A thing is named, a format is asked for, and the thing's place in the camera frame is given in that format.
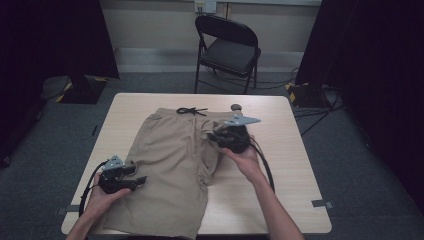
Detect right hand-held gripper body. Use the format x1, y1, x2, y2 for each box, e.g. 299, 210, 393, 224
218, 113, 262, 154

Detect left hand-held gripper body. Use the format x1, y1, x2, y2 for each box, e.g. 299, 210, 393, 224
98, 154, 132, 195

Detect beige shorts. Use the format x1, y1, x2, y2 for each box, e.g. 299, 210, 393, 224
94, 107, 246, 240

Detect person's left hand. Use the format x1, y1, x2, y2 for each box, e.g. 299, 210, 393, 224
84, 173, 132, 218

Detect person's right hand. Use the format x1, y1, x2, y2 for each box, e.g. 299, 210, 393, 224
218, 134, 268, 185

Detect grey tape strip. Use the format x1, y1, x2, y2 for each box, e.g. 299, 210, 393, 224
311, 199, 335, 210
55, 204, 81, 216

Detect black folding chair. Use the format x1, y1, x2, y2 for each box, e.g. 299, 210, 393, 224
194, 14, 262, 95

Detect black stand base striped tape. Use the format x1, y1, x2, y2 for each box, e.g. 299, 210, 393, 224
284, 81, 334, 109
54, 74, 110, 105

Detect dark curtain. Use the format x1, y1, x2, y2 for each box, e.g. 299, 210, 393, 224
294, 0, 424, 214
0, 0, 120, 168

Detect left hand-held gripper black cable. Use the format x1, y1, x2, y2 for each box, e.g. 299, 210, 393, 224
78, 159, 111, 218

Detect hand-held gripper black cable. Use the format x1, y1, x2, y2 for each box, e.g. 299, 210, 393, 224
249, 138, 276, 194
78, 159, 111, 218

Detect right hand-held gripper black cable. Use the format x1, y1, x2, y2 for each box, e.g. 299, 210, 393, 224
249, 138, 276, 194

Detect black floor cables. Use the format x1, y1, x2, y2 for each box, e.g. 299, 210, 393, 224
293, 86, 345, 137

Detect white wall socket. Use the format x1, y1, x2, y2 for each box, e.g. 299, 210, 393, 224
194, 0, 218, 14

